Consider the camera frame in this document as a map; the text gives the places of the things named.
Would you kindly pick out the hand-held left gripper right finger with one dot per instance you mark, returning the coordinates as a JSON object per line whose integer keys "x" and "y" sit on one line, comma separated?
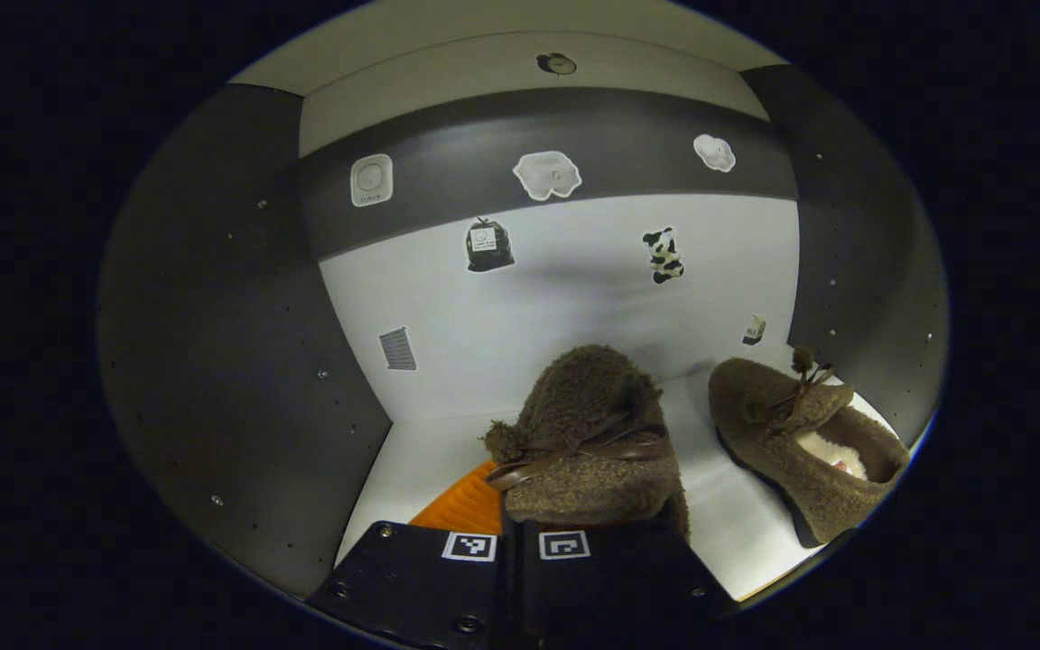
{"x": 628, "y": 587}

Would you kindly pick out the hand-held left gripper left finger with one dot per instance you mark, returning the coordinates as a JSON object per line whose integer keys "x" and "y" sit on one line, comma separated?
{"x": 412, "y": 587}

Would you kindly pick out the brown fuzzy shoe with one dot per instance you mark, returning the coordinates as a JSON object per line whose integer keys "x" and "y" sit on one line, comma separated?
{"x": 583, "y": 397}
{"x": 773, "y": 442}

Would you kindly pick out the white shoe cabinet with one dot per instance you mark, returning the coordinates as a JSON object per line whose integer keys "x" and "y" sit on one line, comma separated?
{"x": 484, "y": 343}

